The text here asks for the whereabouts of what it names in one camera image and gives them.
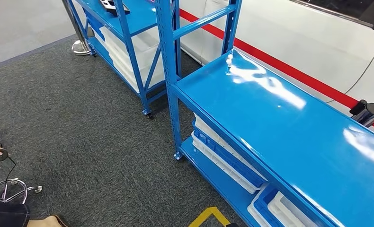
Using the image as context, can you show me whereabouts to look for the blue steel shelf rack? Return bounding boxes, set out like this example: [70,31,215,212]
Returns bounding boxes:
[155,0,374,227]
[64,0,181,118]

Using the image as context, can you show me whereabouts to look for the black plastic panel part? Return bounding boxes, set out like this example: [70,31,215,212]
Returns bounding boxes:
[99,0,131,15]

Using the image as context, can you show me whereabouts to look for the stacked white plastic crates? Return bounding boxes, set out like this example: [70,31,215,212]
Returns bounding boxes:
[99,26,166,93]

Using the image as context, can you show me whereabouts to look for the white car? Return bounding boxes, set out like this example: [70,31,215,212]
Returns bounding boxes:
[179,0,374,139]

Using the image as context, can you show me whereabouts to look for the chrome chair base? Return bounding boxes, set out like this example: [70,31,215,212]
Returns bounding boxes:
[0,177,44,205]

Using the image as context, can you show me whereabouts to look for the person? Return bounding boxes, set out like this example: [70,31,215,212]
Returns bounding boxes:
[0,122,69,227]

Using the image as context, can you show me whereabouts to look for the silver stanchion post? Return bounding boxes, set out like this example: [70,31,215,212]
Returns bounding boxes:
[61,0,92,56]

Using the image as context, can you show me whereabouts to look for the black cable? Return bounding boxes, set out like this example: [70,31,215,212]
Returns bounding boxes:
[3,157,17,189]

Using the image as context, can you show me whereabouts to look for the black stanchion post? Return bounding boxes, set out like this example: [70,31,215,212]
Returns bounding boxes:
[349,99,374,128]

